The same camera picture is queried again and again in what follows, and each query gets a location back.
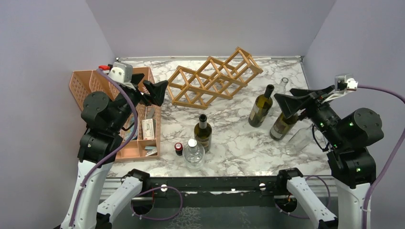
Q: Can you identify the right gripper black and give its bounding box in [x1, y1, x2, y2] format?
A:
[275, 83, 348, 147]

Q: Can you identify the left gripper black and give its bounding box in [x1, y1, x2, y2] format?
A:
[111, 73, 169, 132]

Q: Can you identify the tall clear glass bottle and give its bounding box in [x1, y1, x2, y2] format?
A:
[275, 77, 289, 94]

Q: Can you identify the green wine bottle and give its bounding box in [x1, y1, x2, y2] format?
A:
[269, 113, 298, 141]
[193, 114, 212, 153]
[248, 84, 275, 127]

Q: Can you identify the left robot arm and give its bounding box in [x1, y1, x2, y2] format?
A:
[60, 70, 168, 229]

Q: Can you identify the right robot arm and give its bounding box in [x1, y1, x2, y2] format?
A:
[274, 82, 384, 229]

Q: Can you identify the wooden lattice wine rack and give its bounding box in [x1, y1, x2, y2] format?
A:
[168, 47, 263, 110]

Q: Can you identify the white card box in organizer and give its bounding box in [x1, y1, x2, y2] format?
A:
[142, 118, 155, 140]

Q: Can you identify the peach plastic file organizer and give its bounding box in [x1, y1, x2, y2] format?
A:
[69, 66, 162, 162]

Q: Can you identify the small red capped jar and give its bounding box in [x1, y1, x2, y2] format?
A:
[174, 142, 183, 156]

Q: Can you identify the round clear glass decanter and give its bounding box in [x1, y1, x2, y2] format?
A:
[183, 138, 205, 170]

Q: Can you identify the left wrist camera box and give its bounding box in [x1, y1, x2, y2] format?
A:
[108, 62, 133, 84]

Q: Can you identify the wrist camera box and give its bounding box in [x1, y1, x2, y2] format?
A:
[108, 62, 133, 84]
[335, 73, 358, 94]

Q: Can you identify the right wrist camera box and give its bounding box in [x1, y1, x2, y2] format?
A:
[335, 73, 358, 94]

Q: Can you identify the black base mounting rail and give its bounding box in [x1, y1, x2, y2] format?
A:
[131, 176, 298, 213]

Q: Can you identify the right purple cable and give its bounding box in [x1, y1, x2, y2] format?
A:
[357, 84, 405, 229]

